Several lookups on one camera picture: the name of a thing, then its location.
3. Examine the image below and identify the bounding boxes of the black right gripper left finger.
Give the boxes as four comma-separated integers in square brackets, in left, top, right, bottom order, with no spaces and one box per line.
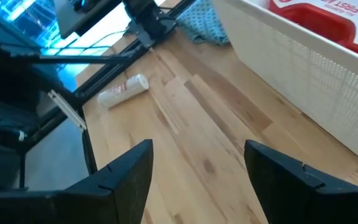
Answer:
[62,139,154,224]

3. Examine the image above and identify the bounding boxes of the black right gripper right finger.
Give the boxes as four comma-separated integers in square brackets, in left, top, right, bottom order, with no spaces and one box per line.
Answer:
[244,139,358,224]

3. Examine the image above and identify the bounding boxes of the red first aid kit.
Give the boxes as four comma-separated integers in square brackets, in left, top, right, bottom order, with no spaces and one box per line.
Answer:
[267,0,358,63]

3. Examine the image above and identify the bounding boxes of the white perforated plastic basket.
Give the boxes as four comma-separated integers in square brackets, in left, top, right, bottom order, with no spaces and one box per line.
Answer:
[211,0,358,162]

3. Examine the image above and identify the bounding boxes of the white tube with red print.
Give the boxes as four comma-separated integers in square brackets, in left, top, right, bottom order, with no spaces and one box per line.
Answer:
[96,73,150,109]

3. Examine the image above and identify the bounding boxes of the grey desk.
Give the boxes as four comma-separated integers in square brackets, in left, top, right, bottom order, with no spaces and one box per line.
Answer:
[53,0,127,40]

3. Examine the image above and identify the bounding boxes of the blue patterned cloth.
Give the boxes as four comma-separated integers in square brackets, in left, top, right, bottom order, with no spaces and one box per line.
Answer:
[175,0,230,47]

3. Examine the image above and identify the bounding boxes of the black aluminium table frame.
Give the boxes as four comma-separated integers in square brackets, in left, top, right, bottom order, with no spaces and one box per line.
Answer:
[0,0,198,175]

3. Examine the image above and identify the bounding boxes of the silver aluminium bracket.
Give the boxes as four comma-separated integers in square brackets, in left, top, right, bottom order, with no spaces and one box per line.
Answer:
[47,89,88,131]

